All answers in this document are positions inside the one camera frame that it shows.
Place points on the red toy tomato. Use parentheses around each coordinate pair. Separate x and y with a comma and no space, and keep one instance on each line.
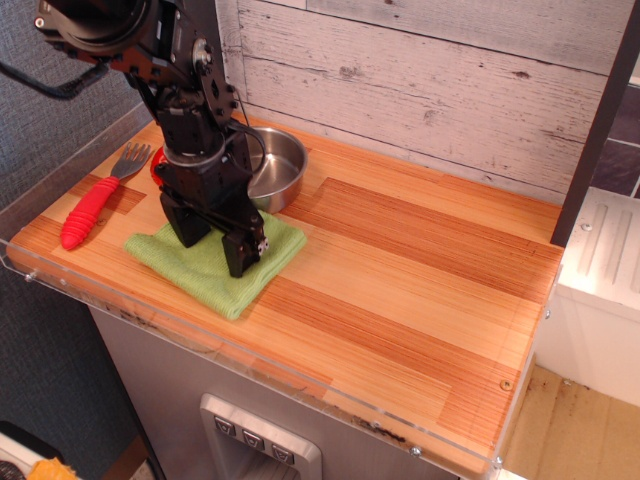
(159,158)

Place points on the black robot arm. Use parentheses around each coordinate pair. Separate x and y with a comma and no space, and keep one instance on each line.
(169,52)

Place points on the clear acrylic table guard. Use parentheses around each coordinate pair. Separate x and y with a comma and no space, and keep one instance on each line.
(416,297)

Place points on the stainless steel bowl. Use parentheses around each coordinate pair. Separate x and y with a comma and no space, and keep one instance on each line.
(280,161)

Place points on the yellow black object bottom left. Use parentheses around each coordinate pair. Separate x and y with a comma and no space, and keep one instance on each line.
(47,469)

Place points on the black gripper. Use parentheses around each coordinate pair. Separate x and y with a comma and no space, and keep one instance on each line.
(201,193)

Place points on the grey cabinet with dispenser panel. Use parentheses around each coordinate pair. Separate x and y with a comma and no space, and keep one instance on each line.
(206,420)

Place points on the white appliance right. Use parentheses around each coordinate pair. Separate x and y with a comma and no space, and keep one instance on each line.
(590,332)

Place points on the dark vertical post right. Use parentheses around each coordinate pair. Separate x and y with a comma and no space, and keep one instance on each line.
(610,101)

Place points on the red handled fork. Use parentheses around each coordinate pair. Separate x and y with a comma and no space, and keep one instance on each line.
(84,216)

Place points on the green cloth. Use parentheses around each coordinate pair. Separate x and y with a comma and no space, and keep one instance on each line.
(202,271)

